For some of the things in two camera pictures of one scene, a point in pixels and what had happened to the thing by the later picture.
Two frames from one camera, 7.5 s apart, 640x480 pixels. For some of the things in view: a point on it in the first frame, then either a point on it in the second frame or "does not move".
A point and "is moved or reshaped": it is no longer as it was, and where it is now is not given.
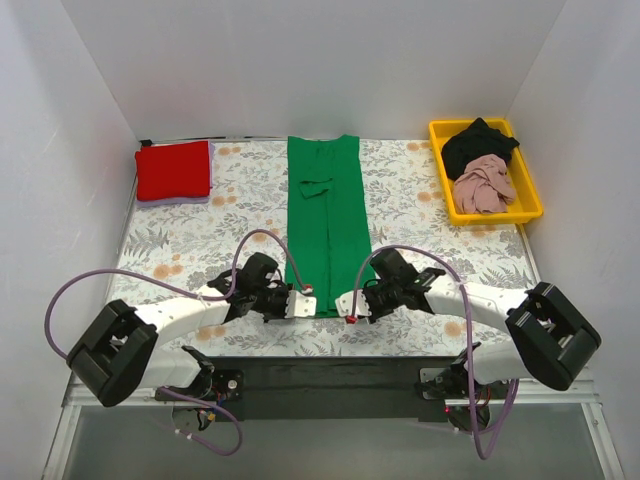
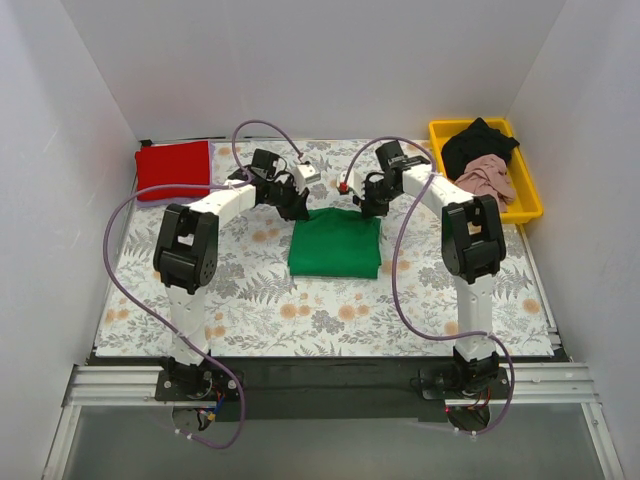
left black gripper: (279, 304) -> (289, 198)
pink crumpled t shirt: (484, 187) does not move
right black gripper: (373, 301) -> (373, 197)
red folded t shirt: (172, 171) does not move
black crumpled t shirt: (477, 140) does not move
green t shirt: (327, 246) is moved or reshaped
